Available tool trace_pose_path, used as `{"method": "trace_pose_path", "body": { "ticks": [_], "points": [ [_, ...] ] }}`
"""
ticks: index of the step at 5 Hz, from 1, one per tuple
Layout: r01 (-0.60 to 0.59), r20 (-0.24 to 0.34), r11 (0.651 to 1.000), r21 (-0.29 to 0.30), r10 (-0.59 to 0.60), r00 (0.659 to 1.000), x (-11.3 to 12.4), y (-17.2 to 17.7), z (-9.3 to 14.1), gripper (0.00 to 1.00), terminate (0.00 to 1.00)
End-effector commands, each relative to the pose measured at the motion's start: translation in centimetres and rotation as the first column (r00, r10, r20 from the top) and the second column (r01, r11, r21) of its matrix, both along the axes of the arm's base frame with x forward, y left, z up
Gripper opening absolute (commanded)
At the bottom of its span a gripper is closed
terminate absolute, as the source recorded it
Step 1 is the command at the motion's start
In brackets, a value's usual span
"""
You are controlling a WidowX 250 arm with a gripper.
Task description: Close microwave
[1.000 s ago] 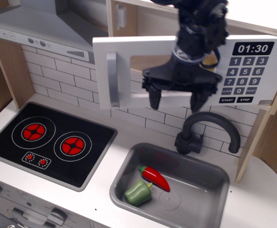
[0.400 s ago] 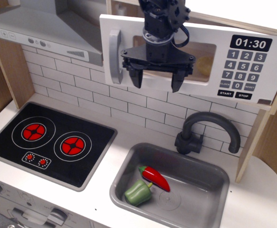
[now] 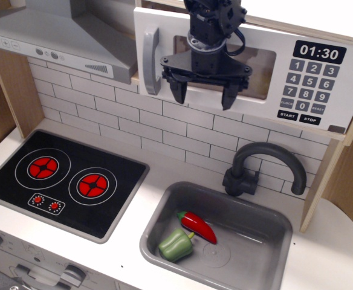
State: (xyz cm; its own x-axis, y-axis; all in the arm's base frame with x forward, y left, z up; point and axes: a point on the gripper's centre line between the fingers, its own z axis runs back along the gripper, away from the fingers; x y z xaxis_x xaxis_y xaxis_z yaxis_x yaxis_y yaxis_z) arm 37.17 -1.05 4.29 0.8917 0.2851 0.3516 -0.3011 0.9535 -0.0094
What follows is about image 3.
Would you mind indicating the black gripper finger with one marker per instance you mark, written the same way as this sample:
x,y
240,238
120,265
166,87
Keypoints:
x,y
179,90
229,95

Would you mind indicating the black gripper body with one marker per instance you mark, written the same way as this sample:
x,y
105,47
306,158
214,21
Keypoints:
x,y
217,69

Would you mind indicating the white toy microwave door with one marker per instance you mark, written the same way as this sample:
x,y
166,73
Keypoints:
x,y
293,79

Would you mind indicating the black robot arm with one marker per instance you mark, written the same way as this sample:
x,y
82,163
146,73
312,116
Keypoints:
x,y
214,39

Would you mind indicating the wooden microwave cabinet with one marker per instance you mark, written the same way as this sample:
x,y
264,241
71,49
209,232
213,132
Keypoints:
x,y
200,132

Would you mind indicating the dark grey toy faucet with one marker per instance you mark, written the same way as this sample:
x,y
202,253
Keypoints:
x,y
238,181

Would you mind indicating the grey toy range hood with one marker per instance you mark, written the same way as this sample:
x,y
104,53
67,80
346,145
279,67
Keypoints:
x,y
66,33

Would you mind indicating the red toy chili pepper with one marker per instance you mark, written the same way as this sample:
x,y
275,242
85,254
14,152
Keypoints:
x,y
196,224

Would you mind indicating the black toy stovetop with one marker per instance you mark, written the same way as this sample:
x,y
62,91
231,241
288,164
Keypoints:
x,y
69,185

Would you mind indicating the grey toy sink basin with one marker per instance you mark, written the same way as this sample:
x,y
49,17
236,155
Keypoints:
x,y
252,241

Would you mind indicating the green toy bell pepper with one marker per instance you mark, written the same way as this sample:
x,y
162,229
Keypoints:
x,y
177,245

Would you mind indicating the grey oven knob right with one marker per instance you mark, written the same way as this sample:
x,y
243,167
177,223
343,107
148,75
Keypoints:
x,y
73,275

